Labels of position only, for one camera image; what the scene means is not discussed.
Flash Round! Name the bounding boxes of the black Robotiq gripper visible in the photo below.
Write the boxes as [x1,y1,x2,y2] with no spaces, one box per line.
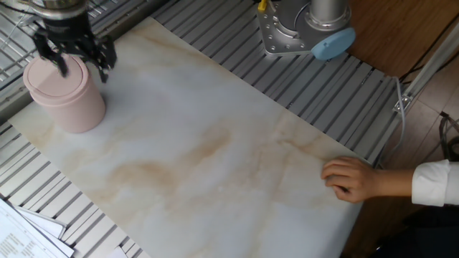
[32,11,118,85]

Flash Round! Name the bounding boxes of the forearm with white sleeve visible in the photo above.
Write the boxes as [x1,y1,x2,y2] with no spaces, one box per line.
[372,158,459,208]

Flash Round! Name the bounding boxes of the pink lidded trash can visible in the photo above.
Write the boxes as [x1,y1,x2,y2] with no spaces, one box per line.
[22,53,108,135]

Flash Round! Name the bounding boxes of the person's bare hand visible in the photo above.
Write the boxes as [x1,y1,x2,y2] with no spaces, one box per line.
[320,156,382,205]

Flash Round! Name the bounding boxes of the marble pattern table mat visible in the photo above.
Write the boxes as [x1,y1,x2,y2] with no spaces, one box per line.
[6,16,370,258]

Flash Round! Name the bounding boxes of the stack of printed papers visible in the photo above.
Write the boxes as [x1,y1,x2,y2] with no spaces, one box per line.
[0,198,77,258]

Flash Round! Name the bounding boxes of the dark trousers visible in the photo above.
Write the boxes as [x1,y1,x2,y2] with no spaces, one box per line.
[368,205,459,258]

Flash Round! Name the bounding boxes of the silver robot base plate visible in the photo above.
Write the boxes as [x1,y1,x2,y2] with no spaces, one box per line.
[255,6,313,57]

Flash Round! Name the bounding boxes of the white cable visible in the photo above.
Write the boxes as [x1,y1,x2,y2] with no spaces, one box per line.
[379,76,407,166]

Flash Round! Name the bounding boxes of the aluminium frame post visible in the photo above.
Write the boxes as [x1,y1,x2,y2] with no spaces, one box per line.
[392,20,459,115]

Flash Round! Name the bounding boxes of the thin tangled floor cable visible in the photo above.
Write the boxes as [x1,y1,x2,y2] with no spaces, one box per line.
[438,111,459,161]

